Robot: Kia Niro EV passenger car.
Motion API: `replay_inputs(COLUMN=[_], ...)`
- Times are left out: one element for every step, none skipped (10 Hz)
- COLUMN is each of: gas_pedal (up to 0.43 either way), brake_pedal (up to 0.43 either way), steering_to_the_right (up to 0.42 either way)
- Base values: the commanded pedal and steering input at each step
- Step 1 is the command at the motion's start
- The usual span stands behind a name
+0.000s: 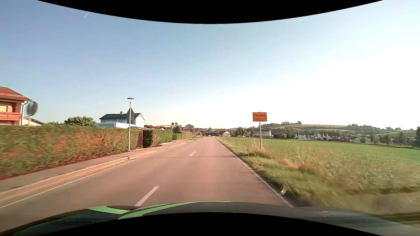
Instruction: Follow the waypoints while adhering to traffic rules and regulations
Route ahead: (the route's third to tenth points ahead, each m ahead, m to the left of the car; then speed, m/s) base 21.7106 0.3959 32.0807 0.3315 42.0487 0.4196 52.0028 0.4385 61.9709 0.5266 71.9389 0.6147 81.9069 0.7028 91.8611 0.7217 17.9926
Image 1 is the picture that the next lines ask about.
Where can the yellow town sign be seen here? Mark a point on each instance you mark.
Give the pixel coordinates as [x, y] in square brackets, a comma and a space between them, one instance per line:
[260, 117]

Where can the dark green hedge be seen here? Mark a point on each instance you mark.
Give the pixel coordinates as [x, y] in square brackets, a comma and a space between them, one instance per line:
[157, 137]

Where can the grey asphalt road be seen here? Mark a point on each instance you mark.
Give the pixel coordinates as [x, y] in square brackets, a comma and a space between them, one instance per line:
[197, 173]

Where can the white house with dark roof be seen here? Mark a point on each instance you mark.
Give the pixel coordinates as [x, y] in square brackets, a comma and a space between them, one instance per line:
[123, 119]

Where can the car's own bonnet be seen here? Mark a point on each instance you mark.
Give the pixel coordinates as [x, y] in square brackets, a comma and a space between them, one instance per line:
[229, 209]

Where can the road markings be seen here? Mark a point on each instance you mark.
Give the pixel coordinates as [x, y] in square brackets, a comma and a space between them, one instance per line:
[146, 196]

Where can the grass verge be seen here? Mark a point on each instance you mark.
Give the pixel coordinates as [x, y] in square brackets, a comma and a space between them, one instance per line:
[295, 177]

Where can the distant wooded hill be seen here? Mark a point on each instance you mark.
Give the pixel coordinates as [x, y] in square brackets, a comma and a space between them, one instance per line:
[328, 127]

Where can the green tree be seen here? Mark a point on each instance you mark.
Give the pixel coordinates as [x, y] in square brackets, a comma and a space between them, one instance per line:
[80, 121]

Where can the long trimmed hedge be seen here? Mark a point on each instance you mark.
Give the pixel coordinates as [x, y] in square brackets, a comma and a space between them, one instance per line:
[59, 144]

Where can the grey pavement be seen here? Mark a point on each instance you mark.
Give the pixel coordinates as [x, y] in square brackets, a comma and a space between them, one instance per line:
[65, 170]

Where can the green field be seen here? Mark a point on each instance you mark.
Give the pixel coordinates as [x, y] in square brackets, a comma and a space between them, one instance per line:
[361, 152]

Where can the low white building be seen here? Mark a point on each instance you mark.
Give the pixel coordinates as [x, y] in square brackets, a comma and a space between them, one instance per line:
[32, 122]

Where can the round traffic mirror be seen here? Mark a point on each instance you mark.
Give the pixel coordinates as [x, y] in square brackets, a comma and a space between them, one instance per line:
[32, 108]

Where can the orange house with balcony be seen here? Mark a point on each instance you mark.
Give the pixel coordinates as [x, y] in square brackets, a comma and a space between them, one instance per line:
[9, 108]

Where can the lamp post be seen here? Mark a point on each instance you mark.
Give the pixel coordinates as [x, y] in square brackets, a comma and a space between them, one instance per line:
[130, 124]

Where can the white marker post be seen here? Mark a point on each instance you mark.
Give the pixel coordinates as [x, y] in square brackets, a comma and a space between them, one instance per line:
[284, 189]

